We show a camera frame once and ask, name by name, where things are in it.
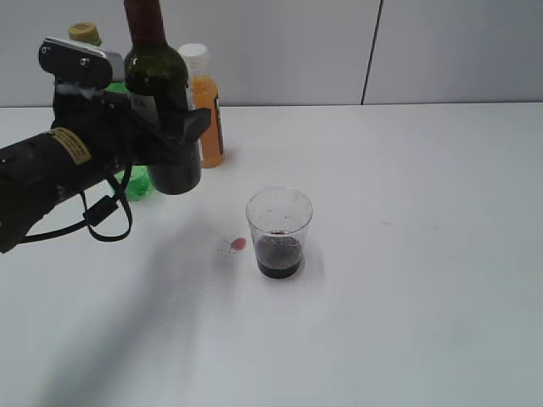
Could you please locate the dark red wine bottle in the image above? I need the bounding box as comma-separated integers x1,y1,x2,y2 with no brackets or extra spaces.
124,1,201,195

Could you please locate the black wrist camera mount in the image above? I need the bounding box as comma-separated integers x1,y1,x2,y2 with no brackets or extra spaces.
38,37,125,89

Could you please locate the transparent plastic cup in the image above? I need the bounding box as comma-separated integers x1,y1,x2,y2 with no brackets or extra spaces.
245,187,314,279

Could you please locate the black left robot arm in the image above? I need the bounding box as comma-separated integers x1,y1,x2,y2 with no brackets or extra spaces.
1,92,211,253

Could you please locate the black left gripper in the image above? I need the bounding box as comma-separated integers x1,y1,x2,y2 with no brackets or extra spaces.
49,91,211,170

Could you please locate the green soda bottle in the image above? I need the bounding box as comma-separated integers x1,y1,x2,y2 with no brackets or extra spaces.
68,21,154,202

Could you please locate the black cable loop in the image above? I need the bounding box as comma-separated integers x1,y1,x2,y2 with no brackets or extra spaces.
19,167,133,245

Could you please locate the orange juice bottle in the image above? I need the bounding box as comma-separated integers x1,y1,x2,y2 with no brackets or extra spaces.
177,42,226,170

